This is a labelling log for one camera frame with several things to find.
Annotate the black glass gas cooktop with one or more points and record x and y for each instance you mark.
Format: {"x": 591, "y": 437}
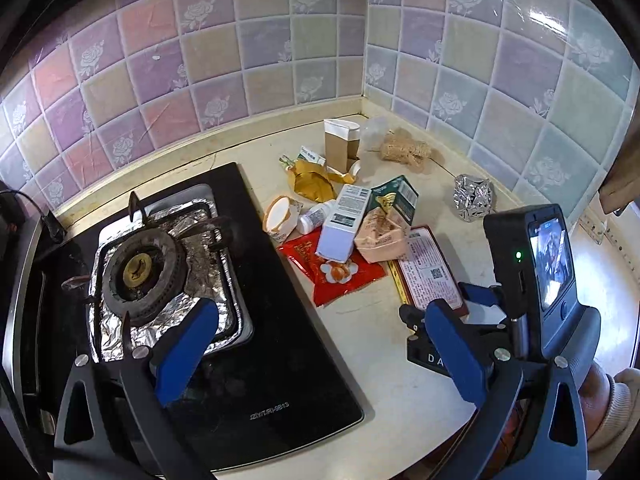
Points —
{"x": 280, "y": 340}

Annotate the person's right hand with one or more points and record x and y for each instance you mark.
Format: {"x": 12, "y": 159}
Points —
{"x": 597, "y": 395}

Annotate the green carton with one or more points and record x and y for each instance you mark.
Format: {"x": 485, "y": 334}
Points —
{"x": 396, "y": 199}

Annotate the foil ball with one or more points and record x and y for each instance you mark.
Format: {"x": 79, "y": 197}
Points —
{"x": 472, "y": 199}

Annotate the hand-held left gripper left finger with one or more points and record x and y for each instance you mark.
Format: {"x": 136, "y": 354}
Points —
{"x": 186, "y": 352}

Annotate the paper cup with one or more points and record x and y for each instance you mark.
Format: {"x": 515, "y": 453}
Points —
{"x": 280, "y": 215}

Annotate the red snack packet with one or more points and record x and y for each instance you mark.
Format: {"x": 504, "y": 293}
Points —
{"x": 307, "y": 260}

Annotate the black pot support grate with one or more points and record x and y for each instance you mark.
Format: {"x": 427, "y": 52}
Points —
{"x": 220, "y": 227}

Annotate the white pill bottle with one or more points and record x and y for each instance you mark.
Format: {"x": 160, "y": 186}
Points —
{"x": 313, "y": 218}

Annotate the metal hook rail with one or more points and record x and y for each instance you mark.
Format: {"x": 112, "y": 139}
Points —
{"x": 600, "y": 230}

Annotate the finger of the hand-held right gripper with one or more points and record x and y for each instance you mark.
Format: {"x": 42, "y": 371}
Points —
{"x": 480, "y": 294}
{"x": 414, "y": 316}

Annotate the round gas burner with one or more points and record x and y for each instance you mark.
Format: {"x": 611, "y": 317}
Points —
{"x": 150, "y": 290}

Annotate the small green white box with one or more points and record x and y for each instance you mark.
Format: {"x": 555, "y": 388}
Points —
{"x": 310, "y": 156}

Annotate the red box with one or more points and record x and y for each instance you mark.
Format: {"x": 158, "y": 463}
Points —
{"x": 430, "y": 272}

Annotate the bundle of jute twine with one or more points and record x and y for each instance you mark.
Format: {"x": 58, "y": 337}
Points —
{"x": 405, "y": 152}

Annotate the aluminium foil burner liner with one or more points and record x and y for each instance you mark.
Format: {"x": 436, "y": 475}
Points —
{"x": 202, "y": 260}

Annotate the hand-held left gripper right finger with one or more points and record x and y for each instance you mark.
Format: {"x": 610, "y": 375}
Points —
{"x": 455, "y": 357}

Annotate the pink paper bag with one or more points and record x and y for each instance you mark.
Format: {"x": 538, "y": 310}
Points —
{"x": 380, "y": 239}

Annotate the clear plastic bag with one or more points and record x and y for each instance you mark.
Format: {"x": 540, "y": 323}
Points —
{"x": 375, "y": 135}

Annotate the white cardboard box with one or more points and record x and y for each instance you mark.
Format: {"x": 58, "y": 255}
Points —
{"x": 342, "y": 227}

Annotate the gold foil wrapper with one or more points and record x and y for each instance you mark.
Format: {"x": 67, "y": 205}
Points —
{"x": 312, "y": 184}

